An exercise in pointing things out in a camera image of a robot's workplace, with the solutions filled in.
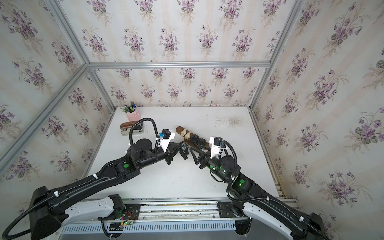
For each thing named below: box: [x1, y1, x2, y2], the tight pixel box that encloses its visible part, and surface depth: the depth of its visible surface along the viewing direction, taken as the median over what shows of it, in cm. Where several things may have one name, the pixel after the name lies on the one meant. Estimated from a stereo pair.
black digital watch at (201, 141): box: [197, 138, 207, 146], surface depth 90 cm
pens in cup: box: [120, 101, 137, 113], surface depth 105 cm
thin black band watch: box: [179, 140, 189, 160], surface depth 67 cm
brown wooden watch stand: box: [176, 126, 210, 149], surface depth 93 cm
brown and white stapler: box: [119, 120, 143, 136], surface depth 106 cm
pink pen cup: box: [126, 109, 142, 122], surface depth 106 cm
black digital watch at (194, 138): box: [190, 134, 200, 145], surface depth 92 cm
